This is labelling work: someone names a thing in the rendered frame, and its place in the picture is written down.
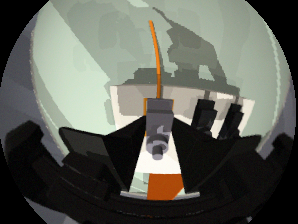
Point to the beige flat rectangular deck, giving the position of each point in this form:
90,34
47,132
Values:
221,115

